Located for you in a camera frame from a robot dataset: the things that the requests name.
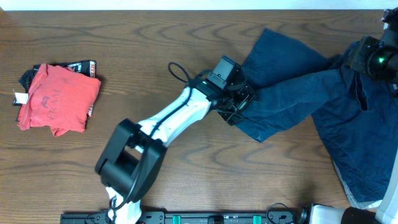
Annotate dark blue denim shorts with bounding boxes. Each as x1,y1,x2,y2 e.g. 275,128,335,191
236,29,366,142

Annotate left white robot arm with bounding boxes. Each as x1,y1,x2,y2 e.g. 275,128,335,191
95,81,256,223

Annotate folded red t-shirt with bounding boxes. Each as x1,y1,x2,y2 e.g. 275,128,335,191
17,63,101,137

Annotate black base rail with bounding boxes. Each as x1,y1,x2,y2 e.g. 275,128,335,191
60,211,295,224

